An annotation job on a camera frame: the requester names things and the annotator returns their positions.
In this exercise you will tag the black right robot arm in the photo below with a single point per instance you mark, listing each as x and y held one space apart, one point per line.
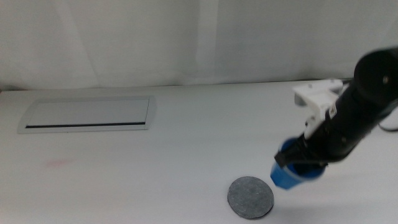
376 74

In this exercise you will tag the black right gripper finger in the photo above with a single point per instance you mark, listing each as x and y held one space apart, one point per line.
287 157
309 168

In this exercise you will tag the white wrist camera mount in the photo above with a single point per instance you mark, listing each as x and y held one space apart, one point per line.
315 96

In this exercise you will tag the blue plastic cup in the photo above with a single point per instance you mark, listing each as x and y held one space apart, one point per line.
286 180

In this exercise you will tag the white backdrop curtain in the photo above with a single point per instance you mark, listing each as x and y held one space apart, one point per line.
140 43

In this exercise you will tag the round grey cup mat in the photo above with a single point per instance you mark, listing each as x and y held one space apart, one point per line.
250 197

